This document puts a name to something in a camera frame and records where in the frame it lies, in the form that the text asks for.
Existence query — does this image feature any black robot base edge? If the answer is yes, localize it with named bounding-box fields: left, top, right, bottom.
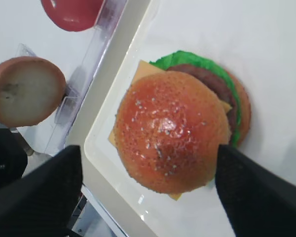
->
left=0, top=128, right=28, bottom=189

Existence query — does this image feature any meat patty in burger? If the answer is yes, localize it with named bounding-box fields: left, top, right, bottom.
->
left=167, top=64, right=238, bottom=133

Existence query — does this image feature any clear holder under cut bun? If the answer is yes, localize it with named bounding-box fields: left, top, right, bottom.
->
left=16, top=43, right=80, bottom=126

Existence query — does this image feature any left clear acrylic rail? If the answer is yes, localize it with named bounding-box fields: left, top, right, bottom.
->
left=43, top=0, right=152, bottom=156

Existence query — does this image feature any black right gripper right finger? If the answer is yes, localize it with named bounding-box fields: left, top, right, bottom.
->
left=215, top=145, right=296, bottom=237

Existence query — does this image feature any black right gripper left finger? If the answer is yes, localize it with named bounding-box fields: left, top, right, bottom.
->
left=0, top=145, right=83, bottom=237

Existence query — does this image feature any bottom bun in burger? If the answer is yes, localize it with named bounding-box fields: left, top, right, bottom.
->
left=227, top=72, right=252, bottom=147

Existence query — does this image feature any sesame top bun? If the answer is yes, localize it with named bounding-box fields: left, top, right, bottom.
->
left=115, top=71, right=230, bottom=194

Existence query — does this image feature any white rectangular tray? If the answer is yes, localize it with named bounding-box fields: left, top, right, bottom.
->
left=84, top=0, right=296, bottom=237

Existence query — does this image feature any standing tomato slice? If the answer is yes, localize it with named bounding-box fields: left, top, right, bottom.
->
left=41, top=0, right=104, bottom=32

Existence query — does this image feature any green lettuce in burger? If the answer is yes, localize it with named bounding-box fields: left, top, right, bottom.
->
left=150, top=50, right=241, bottom=146

